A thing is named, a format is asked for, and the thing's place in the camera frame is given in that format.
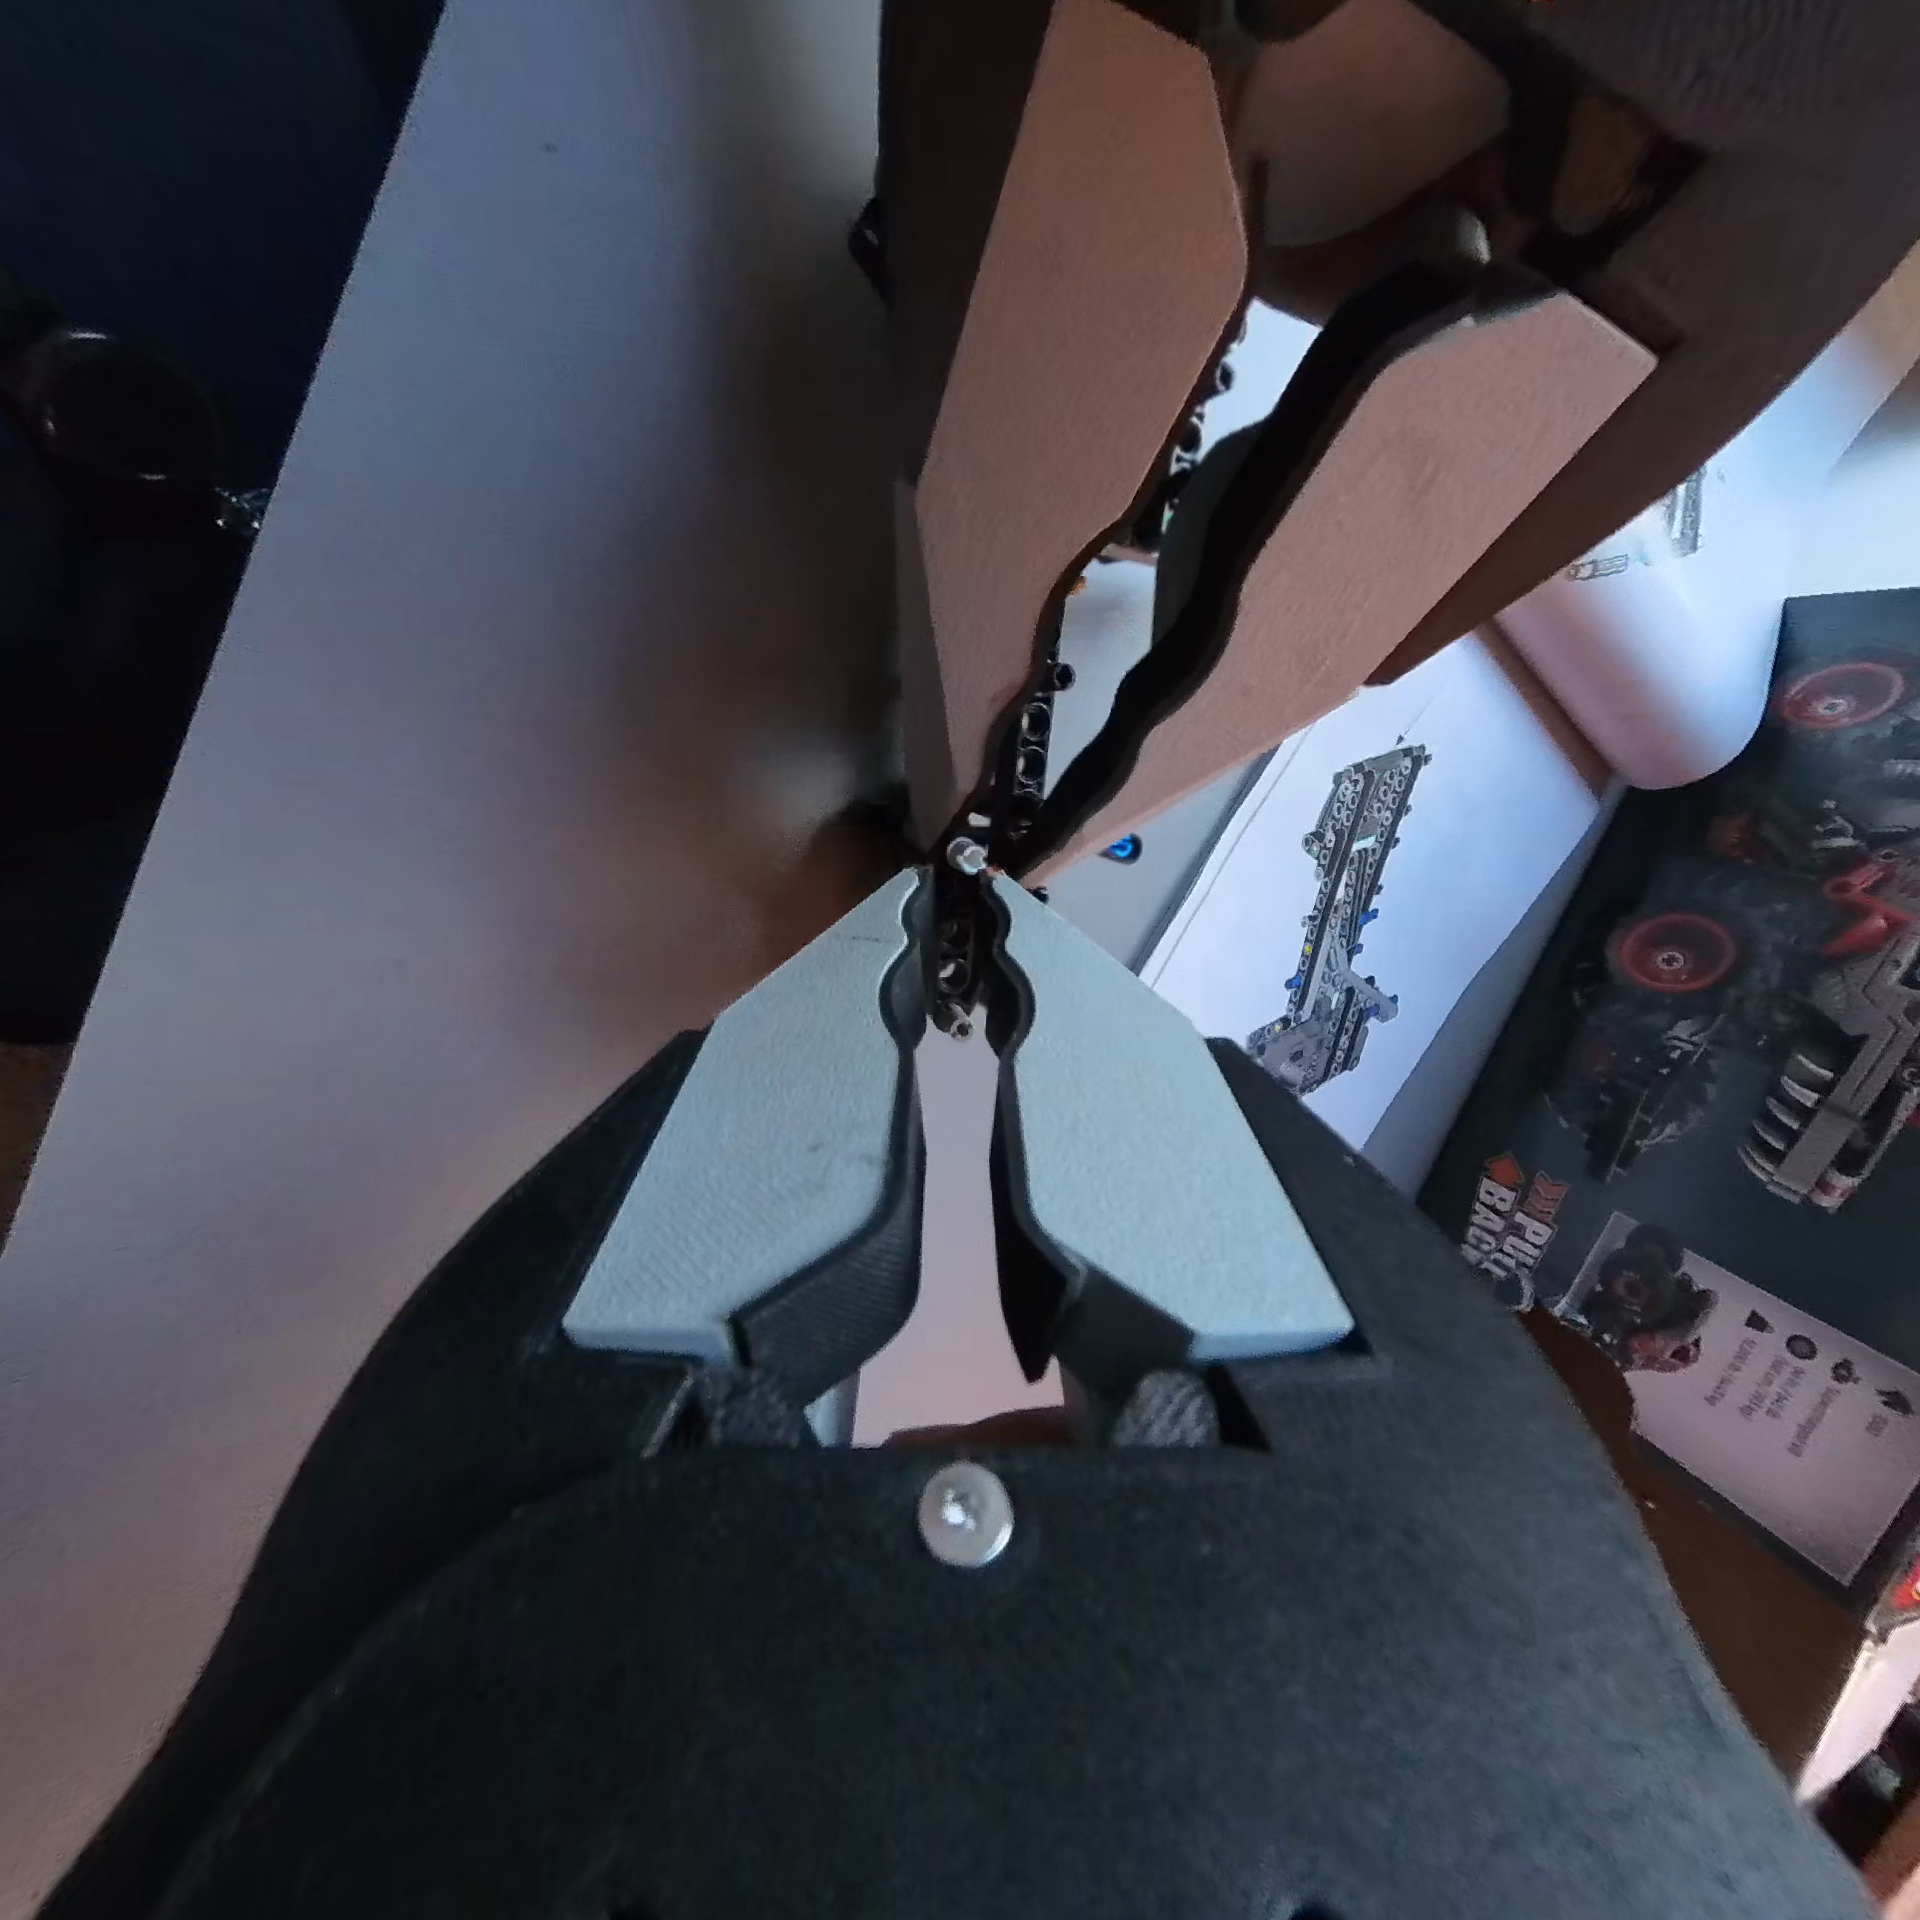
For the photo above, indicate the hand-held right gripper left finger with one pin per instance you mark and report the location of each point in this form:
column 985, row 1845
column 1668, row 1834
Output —
column 750, row 1142

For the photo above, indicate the lego instruction booklet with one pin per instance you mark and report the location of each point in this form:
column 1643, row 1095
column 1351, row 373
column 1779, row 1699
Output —
column 1499, row 902

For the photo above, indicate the dark lego truck box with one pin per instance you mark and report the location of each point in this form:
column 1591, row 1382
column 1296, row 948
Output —
column 1724, row 1081

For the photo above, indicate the black lego beam assembly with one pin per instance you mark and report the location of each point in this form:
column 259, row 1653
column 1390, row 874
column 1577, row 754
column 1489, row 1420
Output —
column 1036, row 721

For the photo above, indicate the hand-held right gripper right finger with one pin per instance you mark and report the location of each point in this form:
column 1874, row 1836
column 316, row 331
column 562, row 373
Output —
column 1154, row 1185

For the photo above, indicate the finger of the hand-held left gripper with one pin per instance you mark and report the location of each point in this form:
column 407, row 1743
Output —
column 1410, row 524
column 1079, row 375

